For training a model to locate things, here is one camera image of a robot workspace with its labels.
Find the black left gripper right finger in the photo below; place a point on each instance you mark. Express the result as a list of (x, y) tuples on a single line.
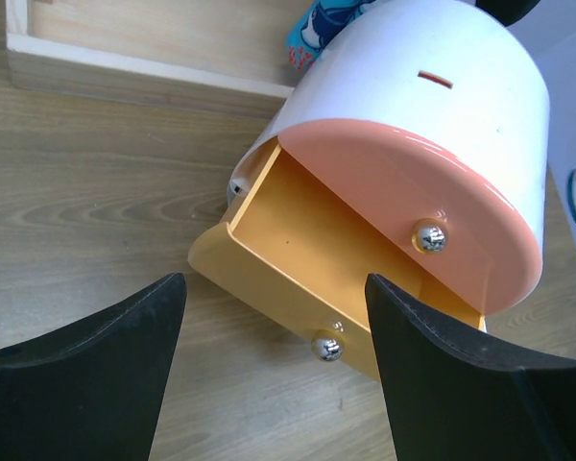
[(454, 392)]

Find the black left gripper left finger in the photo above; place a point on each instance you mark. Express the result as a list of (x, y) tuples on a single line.
[(93, 389)]

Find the wooden clothes rack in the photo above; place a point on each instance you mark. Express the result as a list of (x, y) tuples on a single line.
[(218, 56)]

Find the black hanging garment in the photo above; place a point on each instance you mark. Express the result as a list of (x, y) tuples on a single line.
[(506, 12)]

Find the blue shark print cloth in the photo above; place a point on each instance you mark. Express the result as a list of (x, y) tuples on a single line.
[(323, 21)]

